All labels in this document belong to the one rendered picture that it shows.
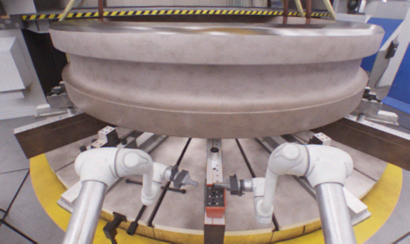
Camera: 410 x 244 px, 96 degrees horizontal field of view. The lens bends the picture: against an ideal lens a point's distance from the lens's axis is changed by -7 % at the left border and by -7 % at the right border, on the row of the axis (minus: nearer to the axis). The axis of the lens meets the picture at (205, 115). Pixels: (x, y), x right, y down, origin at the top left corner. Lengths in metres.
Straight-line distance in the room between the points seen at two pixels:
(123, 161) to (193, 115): 0.92
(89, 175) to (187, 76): 1.11
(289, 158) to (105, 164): 0.74
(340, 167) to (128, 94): 1.73
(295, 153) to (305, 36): 1.08
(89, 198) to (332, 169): 0.93
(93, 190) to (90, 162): 0.12
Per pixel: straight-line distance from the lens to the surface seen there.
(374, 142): 3.15
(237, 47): 1.52
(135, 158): 0.89
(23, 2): 3.74
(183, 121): 1.73
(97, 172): 0.94
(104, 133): 2.13
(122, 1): 4.41
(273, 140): 2.63
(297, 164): 0.87
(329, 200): 0.88
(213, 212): 1.39
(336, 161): 0.93
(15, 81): 4.69
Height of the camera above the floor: 1.90
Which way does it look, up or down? 29 degrees down
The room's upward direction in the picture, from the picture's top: straight up
